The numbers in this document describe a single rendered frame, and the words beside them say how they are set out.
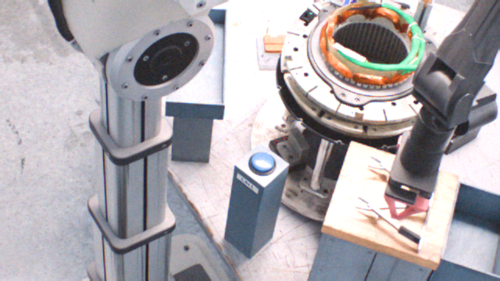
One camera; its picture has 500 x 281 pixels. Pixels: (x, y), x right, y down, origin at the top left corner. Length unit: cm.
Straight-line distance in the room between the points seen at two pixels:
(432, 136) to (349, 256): 36
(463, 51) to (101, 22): 47
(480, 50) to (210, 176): 82
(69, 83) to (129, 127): 168
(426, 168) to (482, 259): 35
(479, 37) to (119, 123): 54
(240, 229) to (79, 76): 147
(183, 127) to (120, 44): 68
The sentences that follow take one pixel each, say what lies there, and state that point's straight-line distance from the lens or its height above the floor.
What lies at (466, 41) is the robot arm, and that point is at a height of 149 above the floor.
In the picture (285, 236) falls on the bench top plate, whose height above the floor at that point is 78.
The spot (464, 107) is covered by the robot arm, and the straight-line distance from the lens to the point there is 125.
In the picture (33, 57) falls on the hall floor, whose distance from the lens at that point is 314.
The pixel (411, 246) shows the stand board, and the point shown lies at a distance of 151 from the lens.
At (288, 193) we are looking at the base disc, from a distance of 184.
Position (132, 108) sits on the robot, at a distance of 135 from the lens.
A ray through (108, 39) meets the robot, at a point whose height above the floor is 149.
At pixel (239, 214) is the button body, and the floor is 90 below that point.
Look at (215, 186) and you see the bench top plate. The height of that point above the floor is 78.
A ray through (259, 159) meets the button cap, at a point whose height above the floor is 104.
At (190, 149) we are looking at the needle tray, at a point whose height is 82.
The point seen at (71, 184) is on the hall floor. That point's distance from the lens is 281.
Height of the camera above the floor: 232
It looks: 52 degrees down
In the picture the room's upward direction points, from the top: 9 degrees clockwise
